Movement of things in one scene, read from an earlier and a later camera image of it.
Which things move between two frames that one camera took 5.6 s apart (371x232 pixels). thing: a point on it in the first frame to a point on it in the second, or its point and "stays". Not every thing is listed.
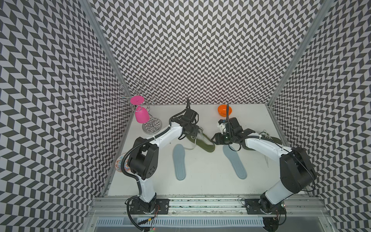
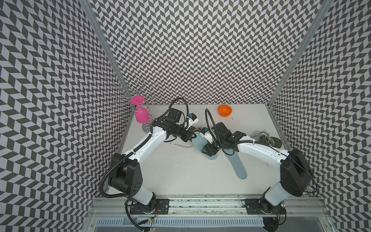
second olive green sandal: x=265 y=135 stays
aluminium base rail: x=206 y=213 stays
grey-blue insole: x=178 y=153 to x=199 y=142
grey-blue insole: x=235 y=161 stays
